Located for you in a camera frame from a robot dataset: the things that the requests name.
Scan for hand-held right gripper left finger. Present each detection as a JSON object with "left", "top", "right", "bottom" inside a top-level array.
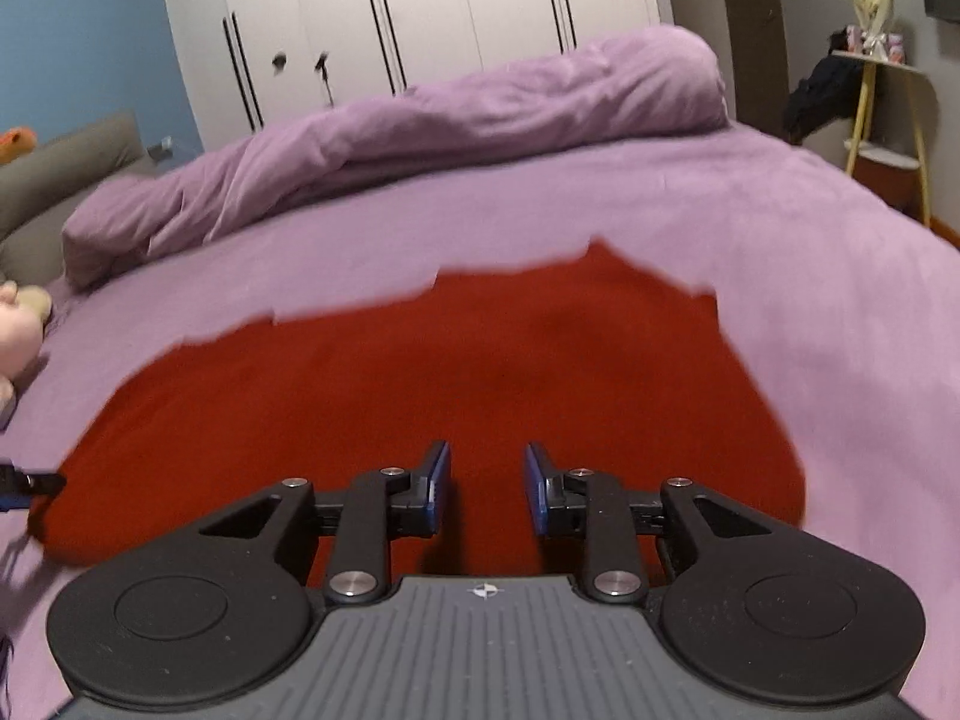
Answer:
[{"left": 199, "top": 441, "right": 452, "bottom": 605}]

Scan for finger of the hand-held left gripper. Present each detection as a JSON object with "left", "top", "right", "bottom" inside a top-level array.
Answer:
[{"left": 0, "top": 463, "right": 67, "bottom": 515}]

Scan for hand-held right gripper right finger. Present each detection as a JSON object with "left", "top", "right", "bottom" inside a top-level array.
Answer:
[{"left": 523, "top": 442, "right": 775, "bottom": 605}]

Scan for rust red knit cardigan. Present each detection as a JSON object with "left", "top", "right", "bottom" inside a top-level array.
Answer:
[{"left": 28, "top": 238, "right": 809, "bottom": 578}]

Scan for dark clothes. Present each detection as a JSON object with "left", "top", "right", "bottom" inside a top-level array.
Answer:
[{"left": 782, "top": 55, "right": 865, "bottom": 145}]

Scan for pink plush toy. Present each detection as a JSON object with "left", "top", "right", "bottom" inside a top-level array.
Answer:
[{"left": 0, "top": 281, "right": 55, "bottom": 428}]

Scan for grey pillows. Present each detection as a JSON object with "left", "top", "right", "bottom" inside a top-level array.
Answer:
[{"left": 0, "top": 111, "right": 160, "bottom": 282}]

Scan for purple duvet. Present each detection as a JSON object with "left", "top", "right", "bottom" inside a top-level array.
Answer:
[{"left": 61, "top": 24, "right": 728, "bottom": 290}]

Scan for orange plush toy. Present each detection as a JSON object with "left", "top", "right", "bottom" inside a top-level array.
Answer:
[{"left": 0, "top": 127, "right": 37, "bottom": 166}]

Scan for purple bed sheet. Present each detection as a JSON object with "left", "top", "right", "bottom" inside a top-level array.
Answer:
[{"left": 0, "top": 124, "right": 960, "bottom": 720}]

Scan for white wardrobe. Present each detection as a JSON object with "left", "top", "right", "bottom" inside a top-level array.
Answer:
[{"left": 156, "top": 0, "right": 674, "bottom": 156}]

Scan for yellow side table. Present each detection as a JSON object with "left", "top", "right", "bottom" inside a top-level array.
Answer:
[{"left": 831, "top": 51, "right": 937, "bottom": 230}]

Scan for pale wrapped bouquet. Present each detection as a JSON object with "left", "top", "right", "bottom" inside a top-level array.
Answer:
[{"left": 838, "top": 0, "right": 899, "bottom": 59}]

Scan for dark door frame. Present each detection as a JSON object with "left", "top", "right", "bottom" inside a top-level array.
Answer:
[{"left": 712, "top": 0, "right": 790, "bottom": 142}]

